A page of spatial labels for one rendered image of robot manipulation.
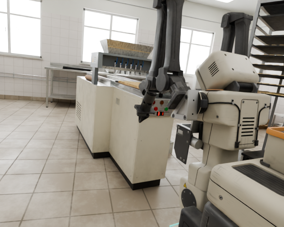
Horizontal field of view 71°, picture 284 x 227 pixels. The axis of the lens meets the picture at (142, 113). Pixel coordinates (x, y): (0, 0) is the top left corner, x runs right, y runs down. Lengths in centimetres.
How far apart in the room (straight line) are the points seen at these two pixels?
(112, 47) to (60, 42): 338
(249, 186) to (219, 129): 33
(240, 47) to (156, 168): 120
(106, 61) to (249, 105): 168
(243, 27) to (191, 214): 91
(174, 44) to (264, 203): 63
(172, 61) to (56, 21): 488
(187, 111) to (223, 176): 25
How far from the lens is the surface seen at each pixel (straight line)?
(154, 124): 169
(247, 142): 88
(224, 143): 84
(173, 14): 91
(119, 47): 226
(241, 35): 119
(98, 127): 225
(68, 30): 554
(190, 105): 74
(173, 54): 87
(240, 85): 86
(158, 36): 98
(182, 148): 95
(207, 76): 87
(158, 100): 161
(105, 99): 220
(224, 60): 85
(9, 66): 575
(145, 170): 182
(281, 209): 55
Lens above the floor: 105
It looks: 12 degrees down
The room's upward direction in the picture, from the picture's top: 7 degrees clockwise
